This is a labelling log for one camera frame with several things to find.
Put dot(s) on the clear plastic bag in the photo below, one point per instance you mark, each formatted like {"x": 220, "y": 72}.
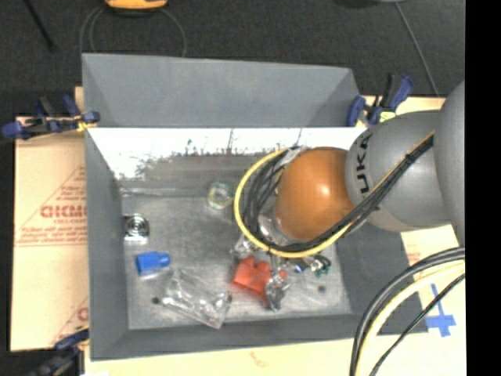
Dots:
{"x": 195, "y": 302}

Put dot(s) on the black cylinder on white bracket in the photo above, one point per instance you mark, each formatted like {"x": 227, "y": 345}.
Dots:
{"x": 321, "y": 261}

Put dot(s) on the red toy block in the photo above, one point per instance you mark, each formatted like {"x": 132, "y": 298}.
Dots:
{"x": 252, "y": 275}

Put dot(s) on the blue plastic cap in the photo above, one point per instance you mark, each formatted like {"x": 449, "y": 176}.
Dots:
{"x": 150, "y": 262}

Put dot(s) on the grey metal bin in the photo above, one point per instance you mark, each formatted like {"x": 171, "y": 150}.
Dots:
{"x": 195, "y": 225}

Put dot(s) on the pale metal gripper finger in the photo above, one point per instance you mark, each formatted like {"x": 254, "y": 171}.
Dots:
{"x": 277, "y": 290}
{"x": 243, "y": 250}

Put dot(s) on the brown cardboard board red print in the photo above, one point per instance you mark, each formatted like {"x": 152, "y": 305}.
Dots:
{"x": 47, "y": 194}

